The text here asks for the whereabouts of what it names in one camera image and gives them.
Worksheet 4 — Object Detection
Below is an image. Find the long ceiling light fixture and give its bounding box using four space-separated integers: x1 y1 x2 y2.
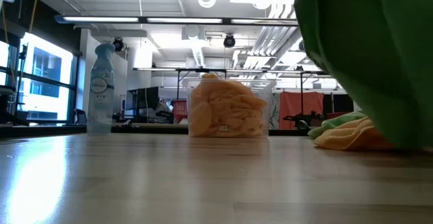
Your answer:
55 14 299 27

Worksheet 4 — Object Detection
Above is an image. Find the black computer monitor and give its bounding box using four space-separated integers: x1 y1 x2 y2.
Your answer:
125 86 160 112

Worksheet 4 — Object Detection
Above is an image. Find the distant black workstation frame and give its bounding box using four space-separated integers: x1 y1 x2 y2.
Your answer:
133 67 339 100

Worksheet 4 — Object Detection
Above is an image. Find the black ceiling camera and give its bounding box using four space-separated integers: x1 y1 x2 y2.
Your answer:
223 33 237 49
112 37 125 52

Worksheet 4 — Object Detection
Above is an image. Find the pale blue spray bottle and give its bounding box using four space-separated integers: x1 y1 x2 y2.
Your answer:
86 42 116 136

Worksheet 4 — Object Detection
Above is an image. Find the clear plastic storage bin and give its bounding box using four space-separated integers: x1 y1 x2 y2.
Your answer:
181 76 277 139

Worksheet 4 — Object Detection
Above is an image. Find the orange-red fabric panel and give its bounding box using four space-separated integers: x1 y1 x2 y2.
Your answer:
279 91 325 131

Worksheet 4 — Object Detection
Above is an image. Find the white ceiling duct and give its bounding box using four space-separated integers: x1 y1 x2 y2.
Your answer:
182 25 212 68

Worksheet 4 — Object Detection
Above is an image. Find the green microfiber towel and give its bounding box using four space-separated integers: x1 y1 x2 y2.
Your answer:
306 110 367 139
292 0 433 151

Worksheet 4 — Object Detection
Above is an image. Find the red plastic crate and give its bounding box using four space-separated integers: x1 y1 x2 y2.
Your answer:
172 99 189 124

